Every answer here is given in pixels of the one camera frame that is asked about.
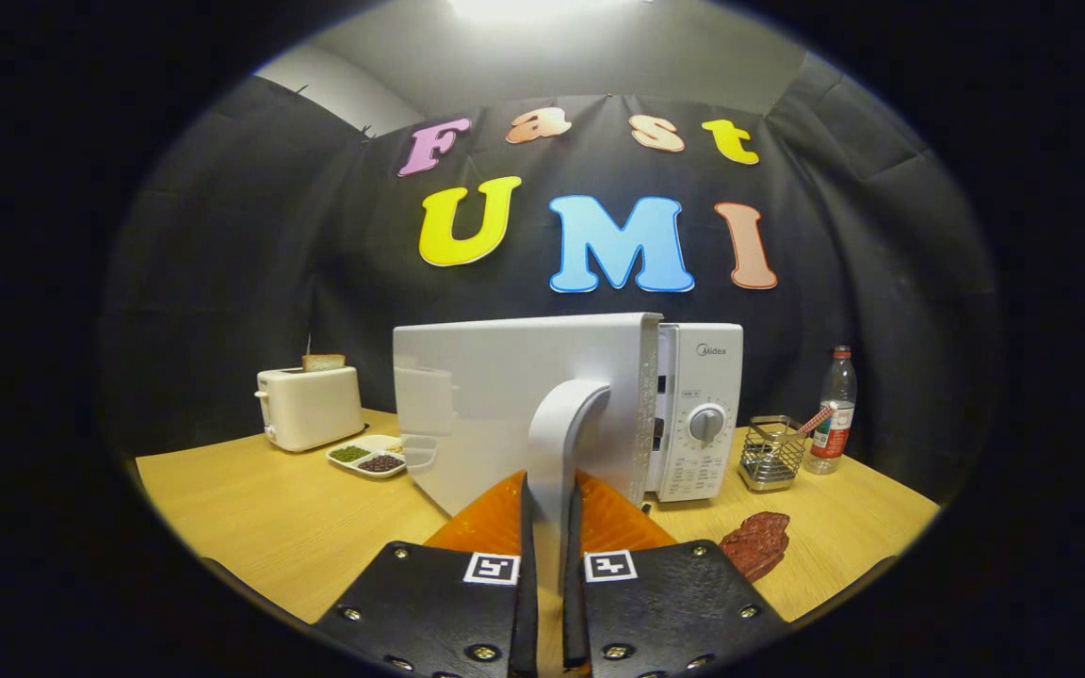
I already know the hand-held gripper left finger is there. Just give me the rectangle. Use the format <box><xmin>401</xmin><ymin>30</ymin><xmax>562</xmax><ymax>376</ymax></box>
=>
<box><xmin>312</xmin><ymin>471</ymin><xmax>540</xmax><ymax>678</ymax></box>

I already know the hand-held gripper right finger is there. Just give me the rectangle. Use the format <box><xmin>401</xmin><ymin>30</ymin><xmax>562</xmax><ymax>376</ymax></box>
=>
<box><xmin>561</xmin><ymin>471</ymin><xmax>793</xmax><ymax>678</ymax></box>

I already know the brown grilled meat piece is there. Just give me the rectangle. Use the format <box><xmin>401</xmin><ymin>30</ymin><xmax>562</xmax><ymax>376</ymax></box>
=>
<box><xmin>719</xmin><ymin>511</ymin><xmax>791</xmax><ymax>584</ymax></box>

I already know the white toaster oven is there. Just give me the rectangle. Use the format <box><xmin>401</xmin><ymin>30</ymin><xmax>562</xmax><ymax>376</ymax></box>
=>
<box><xmin>393</xmin><ymin>313</ymin><xmax>745</xmax><ymax>596</ymax></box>

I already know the white bread toaster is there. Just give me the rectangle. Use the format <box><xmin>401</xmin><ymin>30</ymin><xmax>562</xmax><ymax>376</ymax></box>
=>
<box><xmin>254</xmin><ymin>365</ymin><xmax>365</xmax><ymax>453</ymax></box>

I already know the white divided dish with beans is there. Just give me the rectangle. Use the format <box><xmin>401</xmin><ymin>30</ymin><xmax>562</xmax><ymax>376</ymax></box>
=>
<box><xmin>326</xmin><ymin>434</ymin><xmax>409</xmax><ymax>480</ymax></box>

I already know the clear plastic bottle red label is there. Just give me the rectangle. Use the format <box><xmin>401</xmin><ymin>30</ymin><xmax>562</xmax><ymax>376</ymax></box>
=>
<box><xmin>804</xmin><ymin>346</ymin><xmax>858</xmax><ymax>476</ymax></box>

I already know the bright ceiling light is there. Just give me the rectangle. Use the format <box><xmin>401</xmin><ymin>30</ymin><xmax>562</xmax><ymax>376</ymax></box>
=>
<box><xmin>448</xmin><ymin>0</ymin><xmax>600</xmax><ymax>22</ymax></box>

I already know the metal wire utensil holder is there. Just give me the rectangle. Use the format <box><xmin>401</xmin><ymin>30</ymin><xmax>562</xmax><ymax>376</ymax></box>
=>
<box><xmin>738</xmin><ymin>415</ymin><xmax>808</xmax><ymax>493</ymax></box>

